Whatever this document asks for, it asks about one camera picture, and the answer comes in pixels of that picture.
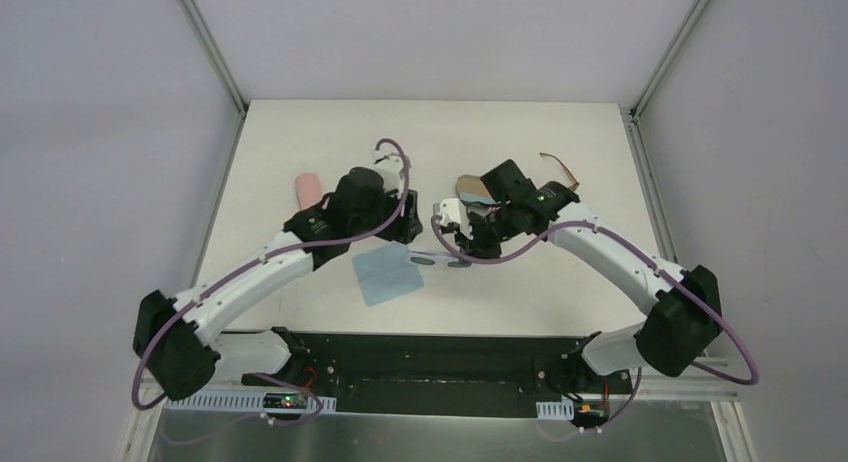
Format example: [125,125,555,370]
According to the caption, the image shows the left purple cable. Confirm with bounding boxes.
[131,138,411,447]

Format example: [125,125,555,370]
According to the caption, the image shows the pink glasses case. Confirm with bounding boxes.
[294,173,323,210]

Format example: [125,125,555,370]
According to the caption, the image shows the white frame sunglasses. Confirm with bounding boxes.
[407,250,471,269]

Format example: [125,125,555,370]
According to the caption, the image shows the white cable duct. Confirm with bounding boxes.
[535,398,575,421]
[164,389,319,416]

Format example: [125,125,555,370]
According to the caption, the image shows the right white cable duct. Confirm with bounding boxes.
[535,398,575,421]

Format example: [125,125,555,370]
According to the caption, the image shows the blue cleaning cloth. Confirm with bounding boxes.
[458,190,498,206]
[352,243,424,307]

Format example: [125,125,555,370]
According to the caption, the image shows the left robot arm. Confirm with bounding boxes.
[132,163,420,400]

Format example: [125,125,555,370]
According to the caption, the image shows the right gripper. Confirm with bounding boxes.
[455,203,520,263]

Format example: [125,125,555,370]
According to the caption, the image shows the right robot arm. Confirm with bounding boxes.
[440,160,722,392]

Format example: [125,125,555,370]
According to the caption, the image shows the brown frame sunglasses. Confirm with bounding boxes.
[538,152,580,191]

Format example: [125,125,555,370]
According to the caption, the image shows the left white cable duct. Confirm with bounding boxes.
[164,389,319,416]

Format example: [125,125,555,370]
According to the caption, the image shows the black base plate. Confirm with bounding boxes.
[241,326,664,421]

